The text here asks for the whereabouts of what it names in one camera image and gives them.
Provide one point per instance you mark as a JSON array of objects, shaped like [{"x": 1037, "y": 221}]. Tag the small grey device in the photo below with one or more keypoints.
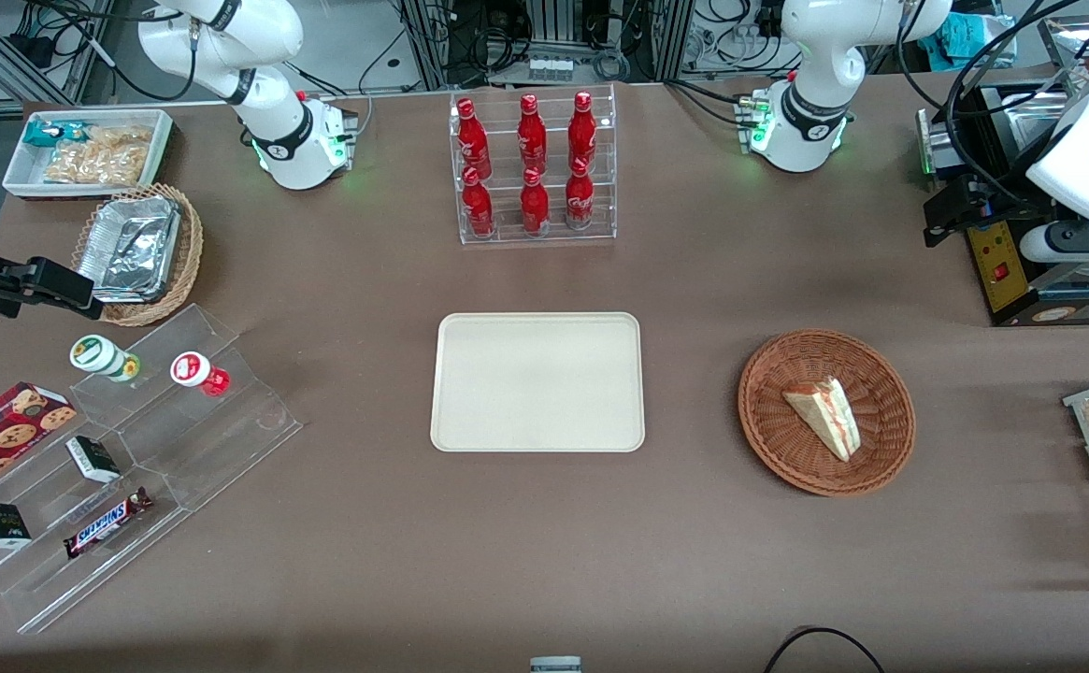
[{"x": 555, "y": 665}]

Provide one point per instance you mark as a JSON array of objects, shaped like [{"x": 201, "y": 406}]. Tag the white power strip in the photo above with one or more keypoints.
[{"x": 551, "y": 67}]

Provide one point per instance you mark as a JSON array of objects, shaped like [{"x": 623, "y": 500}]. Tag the red lid white cup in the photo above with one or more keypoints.
[{"x": 193, "y": 370}]

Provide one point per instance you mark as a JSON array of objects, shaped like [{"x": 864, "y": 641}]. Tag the green lid white cup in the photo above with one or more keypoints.
[{"x": 95, "y": 355}]

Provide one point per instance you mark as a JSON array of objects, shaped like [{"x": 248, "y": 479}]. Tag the clear acrylic stepped display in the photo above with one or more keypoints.
[{"x": 226, "y": 439}]

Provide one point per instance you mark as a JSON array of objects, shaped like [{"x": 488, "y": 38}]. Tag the steel warmer pan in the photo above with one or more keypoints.
[{"x": 1021, "y": 121}]

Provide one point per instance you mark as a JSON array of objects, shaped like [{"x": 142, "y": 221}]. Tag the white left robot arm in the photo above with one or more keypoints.
[{"x": 815, "y": 56}]

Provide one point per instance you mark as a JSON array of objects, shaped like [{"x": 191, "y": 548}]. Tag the clear bag of crackers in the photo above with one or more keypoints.
[{"x": 100, "y": 159}]

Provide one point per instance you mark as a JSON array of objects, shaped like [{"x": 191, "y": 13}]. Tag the small black carton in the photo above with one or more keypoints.
[
  {"x": 93, "y": 458},
  {"x": 0, "y": 525}
]

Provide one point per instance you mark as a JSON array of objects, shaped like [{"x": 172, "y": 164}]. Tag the white rectangular snack bin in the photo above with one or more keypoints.
[{"x": 21, "y": 178}]

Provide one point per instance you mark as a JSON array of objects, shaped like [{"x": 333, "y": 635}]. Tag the black food warmer cabinet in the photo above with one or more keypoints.
[{"x": 1011, "y": 280}]

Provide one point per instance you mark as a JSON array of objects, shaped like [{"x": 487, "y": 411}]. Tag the brown round wicker basket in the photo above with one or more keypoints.
[{"x": 787, "y": 449}]

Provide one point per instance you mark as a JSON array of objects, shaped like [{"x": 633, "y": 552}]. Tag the Snickers chocolate bar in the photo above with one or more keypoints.
[{"x": 105, "y": 523}]

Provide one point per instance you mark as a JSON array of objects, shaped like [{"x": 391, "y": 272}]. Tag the green snack packet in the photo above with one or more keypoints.
[{"x": 49, "y": 133}]

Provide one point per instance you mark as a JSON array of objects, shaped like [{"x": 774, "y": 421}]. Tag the teal plastic bag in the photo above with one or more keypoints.
[{"x": 969, "y": 42}]

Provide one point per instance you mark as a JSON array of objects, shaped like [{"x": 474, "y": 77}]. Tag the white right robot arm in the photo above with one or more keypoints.
[{"x": 226, "y": 56}]

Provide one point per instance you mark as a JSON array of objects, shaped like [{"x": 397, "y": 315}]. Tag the grey box with green light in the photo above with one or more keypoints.
[{"x": 927, "y": 140}]

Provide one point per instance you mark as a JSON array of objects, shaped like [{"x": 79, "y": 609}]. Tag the beige plastic serving tray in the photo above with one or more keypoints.
[{"x": 537, "y": 383}]

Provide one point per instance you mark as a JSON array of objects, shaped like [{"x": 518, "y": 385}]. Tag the red cola bottle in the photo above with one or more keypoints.
[
  {"x": 532, "y": 131},
  {"x": 478, "y": 207},
  {"x": 535, "y": 206},
  {"x": 471, "y": 136},
  {"x": 580, "y": 198},
  {"x": 582, "y": 129}
]

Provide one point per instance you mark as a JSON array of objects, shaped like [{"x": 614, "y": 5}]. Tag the light oval wicker basket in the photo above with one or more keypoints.
[{"x": 191, "y": 243}]

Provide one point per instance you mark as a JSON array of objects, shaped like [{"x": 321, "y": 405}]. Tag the triangle sandwich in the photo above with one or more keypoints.
[{"x": 824, "y": 413}]

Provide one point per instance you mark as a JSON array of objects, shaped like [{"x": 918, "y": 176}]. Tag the clear acrylic bottle rack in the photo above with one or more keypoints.
[{"x": 600, "y": 112}]

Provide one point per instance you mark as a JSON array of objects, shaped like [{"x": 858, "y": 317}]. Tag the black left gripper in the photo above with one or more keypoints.
[{"x": 990, "y": 195}]

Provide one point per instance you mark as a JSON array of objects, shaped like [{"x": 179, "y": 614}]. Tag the stacked aluminium foil containers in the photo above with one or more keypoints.
[{"x": 128, "y": 248}]

